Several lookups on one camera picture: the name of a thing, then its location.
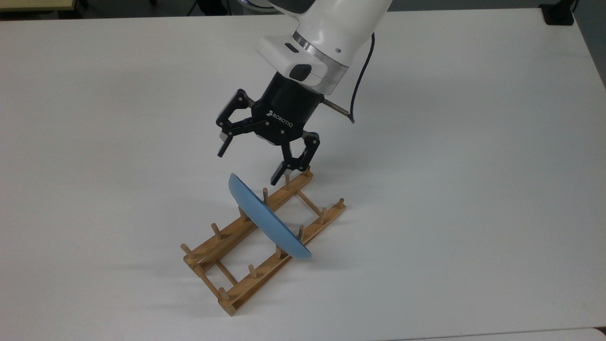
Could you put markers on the wooden peg plate rack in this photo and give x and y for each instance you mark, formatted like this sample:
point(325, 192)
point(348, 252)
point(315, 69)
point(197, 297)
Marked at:
point(222, 241)

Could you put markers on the blue round plate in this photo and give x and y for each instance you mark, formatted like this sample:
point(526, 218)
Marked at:
point(265, 218)

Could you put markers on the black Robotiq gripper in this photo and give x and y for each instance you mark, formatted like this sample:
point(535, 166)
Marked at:
point(286, 113)

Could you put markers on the black box at table corner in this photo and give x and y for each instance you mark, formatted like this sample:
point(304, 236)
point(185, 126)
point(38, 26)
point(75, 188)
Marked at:
point(558, 14)

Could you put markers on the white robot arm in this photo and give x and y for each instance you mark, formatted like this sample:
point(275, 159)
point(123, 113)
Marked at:
point(331, 33)

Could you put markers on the light wooden furniture edge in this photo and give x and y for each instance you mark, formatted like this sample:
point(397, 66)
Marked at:
point(35, 4)

